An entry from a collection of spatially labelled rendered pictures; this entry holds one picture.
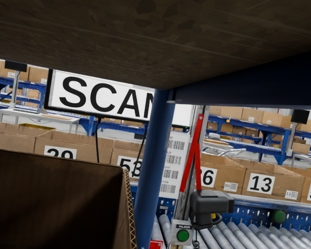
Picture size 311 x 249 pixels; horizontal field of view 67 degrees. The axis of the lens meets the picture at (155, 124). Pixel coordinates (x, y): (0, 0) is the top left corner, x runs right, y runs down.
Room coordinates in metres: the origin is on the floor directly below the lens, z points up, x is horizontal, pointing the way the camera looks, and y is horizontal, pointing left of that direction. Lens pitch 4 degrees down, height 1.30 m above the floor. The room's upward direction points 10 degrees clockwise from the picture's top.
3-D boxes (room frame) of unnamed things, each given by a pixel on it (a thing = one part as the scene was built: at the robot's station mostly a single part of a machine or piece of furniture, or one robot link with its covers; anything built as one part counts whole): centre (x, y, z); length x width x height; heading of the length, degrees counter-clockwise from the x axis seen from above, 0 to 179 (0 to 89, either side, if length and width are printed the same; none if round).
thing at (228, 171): (1.49, -0.36, 0.97); 0.39 x 0.29 x 0.17; 99
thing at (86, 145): (1.37, 0.42, 0.96); 0.39 x 0.29 x 0.17; 98
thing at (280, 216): (1.34, -0.80, 0.81); 0.07 x 0.01 x 0.07; 99
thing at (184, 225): (0.69, -0.13, 0.95); 0.07 x 0.03 x 0.07; 99
